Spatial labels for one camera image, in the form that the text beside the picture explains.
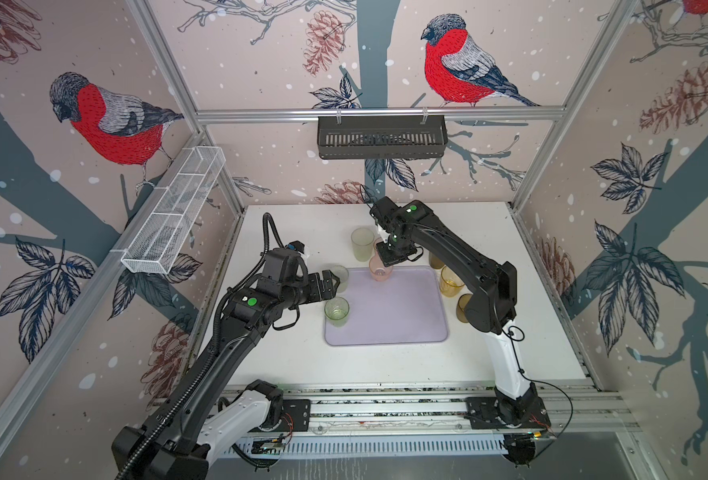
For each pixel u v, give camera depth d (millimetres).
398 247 741
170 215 772
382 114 1003
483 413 729
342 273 941
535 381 646
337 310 908
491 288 525
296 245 681
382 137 1037
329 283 658
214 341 454
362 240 974
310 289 650
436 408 754
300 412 733
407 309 916
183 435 380
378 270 928
